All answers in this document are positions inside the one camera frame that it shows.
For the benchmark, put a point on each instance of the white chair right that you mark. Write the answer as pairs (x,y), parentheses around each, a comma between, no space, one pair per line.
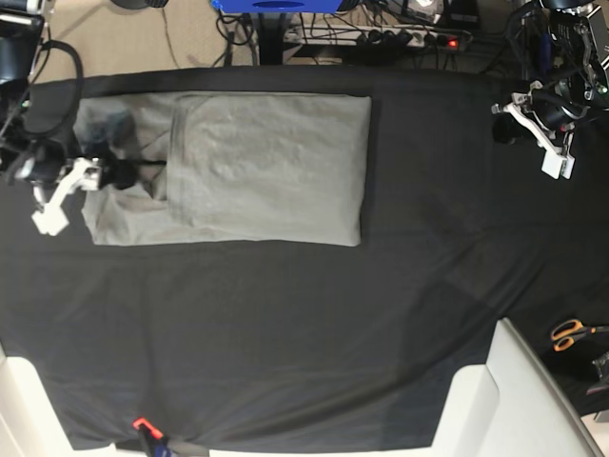
(510,406)

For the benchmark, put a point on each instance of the white chair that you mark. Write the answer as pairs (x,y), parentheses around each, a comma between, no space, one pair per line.
(510,406)
(29,424)

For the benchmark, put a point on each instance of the white chair left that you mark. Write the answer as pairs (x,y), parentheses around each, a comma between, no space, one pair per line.
(29,424)

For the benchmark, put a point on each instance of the grey T-shirt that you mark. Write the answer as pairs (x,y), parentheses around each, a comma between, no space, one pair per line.
(230,166)

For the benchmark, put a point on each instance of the black metal bracket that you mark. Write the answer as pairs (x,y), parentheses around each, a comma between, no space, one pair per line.
(601,366)

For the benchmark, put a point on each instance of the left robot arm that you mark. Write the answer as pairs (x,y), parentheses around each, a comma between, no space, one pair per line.
(562,47)

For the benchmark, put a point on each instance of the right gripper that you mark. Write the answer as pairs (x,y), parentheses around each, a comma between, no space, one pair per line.
(45,162)

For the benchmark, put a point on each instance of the blue plastic stand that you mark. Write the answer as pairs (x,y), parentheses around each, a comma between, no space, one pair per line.
(276,6)

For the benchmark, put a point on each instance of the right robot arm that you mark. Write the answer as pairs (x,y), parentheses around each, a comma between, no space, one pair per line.
(26,44)

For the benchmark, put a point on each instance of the white power strip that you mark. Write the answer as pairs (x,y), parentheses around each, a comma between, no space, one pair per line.
(405,36)

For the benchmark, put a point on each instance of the orange handled scissors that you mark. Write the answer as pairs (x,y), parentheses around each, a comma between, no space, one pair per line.
(566,334)

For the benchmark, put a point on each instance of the orange black clamp bottom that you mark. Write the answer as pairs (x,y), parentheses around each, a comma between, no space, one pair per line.
(156,444)

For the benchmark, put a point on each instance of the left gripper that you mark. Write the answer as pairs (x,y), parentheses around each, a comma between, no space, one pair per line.
(553,113)

